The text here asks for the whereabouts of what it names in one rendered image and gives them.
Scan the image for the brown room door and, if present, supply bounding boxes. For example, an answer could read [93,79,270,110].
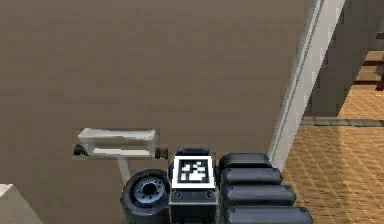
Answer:
[0,0,317,224]

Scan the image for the dark brown wooden chair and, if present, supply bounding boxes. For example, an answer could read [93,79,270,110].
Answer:
[353,31,384,92]

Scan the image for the white door handle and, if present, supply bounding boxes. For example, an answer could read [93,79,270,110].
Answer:
[72,127,169,185]

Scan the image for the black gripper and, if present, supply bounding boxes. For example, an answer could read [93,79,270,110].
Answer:
[120,168,172,224]

